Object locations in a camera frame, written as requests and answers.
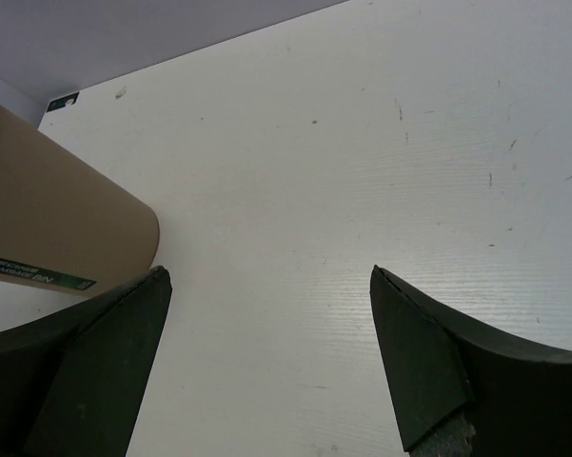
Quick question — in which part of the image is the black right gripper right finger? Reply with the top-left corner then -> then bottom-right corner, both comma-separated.
370,267 -> 572,456

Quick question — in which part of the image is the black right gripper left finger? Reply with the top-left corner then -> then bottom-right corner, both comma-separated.
0,267 -> 172,456

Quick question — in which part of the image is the brown bin with black rim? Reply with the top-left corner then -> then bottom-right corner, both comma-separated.
0,105 -> 160,296

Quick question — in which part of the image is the left blue table sticker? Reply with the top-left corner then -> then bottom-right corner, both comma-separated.
46,91 -> 80,112

